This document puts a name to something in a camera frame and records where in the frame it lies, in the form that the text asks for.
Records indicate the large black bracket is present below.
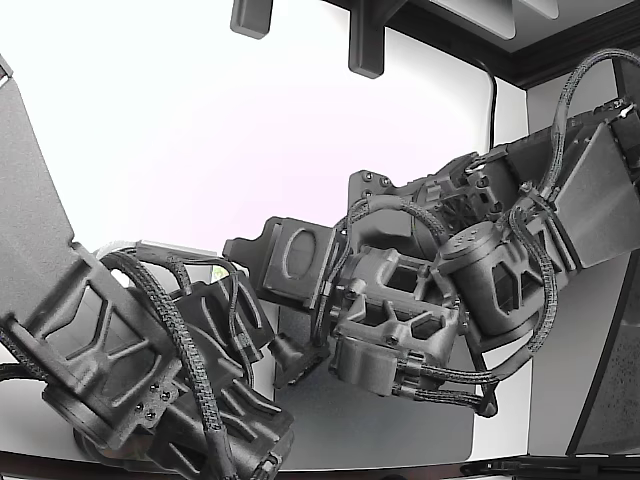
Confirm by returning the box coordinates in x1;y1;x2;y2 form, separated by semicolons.
347;0;407;80

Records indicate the grey plastic printed part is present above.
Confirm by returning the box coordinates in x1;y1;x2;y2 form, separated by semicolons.
137;241;224;264

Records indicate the braided black cable bundle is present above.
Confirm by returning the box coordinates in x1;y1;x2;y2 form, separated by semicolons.
394;199;559;417

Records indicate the dark textured gripper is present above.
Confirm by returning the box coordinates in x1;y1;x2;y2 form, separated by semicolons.
174;274;274;364

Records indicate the gripper with oval recess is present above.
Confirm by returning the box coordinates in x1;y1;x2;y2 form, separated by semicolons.
222;217;335;312

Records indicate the black shelf frame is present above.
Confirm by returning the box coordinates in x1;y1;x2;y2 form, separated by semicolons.
319;0;640;91

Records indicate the grey table mat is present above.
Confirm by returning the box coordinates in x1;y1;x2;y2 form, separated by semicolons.
272;302;475;462

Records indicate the small black bracket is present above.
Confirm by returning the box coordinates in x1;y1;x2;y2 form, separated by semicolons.
229;0;274;39

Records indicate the thin black wall cable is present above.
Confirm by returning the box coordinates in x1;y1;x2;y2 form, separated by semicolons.
472;57;500;154

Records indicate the short braided wrist cable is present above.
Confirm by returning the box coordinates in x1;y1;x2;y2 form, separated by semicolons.
344;197;447;246

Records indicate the looped braided black cable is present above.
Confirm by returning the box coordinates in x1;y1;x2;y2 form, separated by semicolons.
542;47;634;201

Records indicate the black side panel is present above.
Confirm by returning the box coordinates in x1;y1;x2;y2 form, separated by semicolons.
567;259;640;456

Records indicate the long braided black cable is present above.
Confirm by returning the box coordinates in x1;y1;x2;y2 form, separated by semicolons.
94;247;241;480

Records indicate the white overhead panel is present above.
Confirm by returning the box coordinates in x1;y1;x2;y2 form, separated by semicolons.
432;0;519;41

